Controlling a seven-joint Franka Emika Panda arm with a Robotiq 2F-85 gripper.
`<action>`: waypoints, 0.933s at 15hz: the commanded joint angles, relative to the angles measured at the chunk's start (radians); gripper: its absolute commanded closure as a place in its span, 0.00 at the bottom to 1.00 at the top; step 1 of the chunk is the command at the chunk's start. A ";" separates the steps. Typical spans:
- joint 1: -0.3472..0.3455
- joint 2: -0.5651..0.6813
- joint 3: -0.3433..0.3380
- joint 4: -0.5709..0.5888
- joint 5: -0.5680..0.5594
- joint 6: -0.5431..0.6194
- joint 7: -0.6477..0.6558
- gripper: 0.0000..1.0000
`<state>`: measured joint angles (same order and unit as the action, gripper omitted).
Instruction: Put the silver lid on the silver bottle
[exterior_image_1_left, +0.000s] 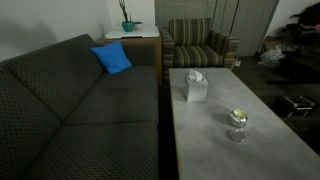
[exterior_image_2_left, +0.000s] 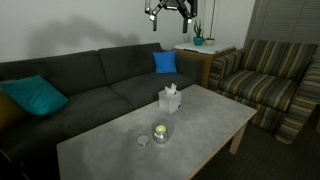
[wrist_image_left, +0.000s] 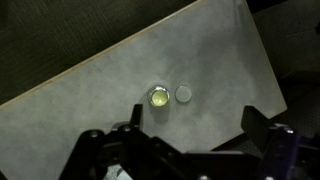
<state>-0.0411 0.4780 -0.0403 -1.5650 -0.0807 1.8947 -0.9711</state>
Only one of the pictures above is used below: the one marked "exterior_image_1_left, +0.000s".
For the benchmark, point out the wooden side table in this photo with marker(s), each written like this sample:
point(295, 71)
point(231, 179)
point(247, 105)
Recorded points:
point(143, 45)

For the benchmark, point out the teal pot with plant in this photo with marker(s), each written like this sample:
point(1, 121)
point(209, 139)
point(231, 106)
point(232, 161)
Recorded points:
point(127, 26)

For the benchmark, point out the blue pillow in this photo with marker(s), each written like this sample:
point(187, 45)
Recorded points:
point(112, 57)

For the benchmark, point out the grey tissue box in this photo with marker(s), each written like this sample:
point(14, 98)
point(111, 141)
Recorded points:
point(196, 90)

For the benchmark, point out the striped armchair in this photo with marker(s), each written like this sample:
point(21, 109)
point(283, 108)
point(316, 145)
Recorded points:
point(195, 53)

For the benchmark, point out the white plastic bag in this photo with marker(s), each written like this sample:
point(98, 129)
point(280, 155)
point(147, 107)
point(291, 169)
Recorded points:
point(271, 57)

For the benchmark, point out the clear glass bowl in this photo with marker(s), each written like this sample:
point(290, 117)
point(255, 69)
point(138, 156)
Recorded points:
point(237, 135)

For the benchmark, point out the small beige plant pot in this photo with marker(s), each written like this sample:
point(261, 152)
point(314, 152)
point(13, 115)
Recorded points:
point(138, 25)

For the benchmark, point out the silver jar bottle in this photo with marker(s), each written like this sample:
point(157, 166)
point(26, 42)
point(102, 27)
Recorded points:
point(238, 119)

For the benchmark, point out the brown cardboard box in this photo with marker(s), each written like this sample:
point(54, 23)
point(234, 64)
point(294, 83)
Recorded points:
point(270, 43)

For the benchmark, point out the dark grey patterned sofa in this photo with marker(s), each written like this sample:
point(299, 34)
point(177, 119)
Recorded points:
point(66, 100)

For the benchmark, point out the white tray board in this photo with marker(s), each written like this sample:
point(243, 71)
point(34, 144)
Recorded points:
point(133, 33)

